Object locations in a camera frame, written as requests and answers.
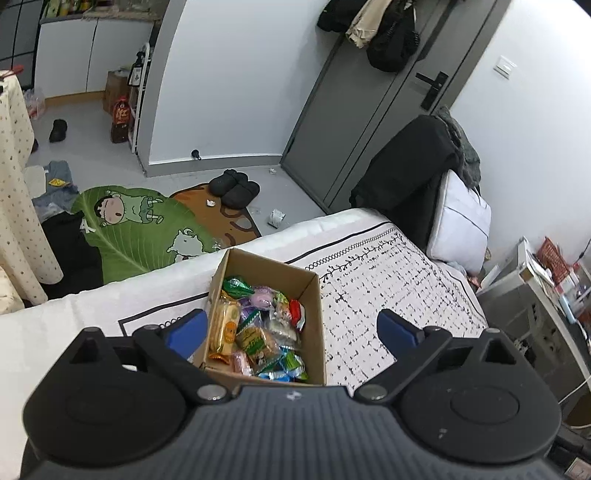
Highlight green candy packet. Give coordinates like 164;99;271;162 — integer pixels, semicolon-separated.
222;276;254;300

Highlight pink purple candy packet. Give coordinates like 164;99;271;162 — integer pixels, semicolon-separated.
245;286;276;311

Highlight blue green fruit snack packet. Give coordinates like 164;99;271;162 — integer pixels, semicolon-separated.
257;350;308;383

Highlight red white striped snack packet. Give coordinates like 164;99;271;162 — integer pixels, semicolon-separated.
288;299;305;332

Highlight orange cracker packet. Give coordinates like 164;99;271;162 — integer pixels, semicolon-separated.
208;292;240;365

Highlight purple snack packet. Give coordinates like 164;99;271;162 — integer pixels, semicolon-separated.
238;306;263;331

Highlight white patterned bed blanket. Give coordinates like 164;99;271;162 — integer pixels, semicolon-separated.
1;209;487;479

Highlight cardboard box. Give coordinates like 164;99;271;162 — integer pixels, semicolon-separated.
193;249;327;387

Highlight white rice cake packet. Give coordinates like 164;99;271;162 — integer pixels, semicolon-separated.
264;311;300;346

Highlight white pillow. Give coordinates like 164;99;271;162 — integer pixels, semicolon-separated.
426;170;492;275

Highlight green cartoon floor rug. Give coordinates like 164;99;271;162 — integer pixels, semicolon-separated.
72;183;260;283

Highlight white bedside desk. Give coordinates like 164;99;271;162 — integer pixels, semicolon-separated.
477;238;590;409

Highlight black slippers pair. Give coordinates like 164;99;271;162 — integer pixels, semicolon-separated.
207;169;260;210

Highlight black clothes pile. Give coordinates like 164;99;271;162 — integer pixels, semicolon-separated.
349;105;481;251

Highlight dotted cream curtain cloth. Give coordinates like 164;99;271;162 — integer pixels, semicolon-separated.
0;71;63;313

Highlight blue jeans on floor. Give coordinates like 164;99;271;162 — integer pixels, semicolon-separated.
32;160;79;222

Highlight dark soda bottle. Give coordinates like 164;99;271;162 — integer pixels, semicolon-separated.
110;96;131;144

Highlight grey door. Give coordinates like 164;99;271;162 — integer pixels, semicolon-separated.
281;1;509;213

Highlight black shoe on floor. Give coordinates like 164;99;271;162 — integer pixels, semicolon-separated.
48;119;68;143

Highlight hanging clothes on door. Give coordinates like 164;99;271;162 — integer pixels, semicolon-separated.
317;0;420;74

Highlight black door handle lock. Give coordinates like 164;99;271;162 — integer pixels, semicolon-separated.
415;71;449;112

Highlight white wall switch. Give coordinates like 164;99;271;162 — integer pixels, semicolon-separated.
494;56;517;80

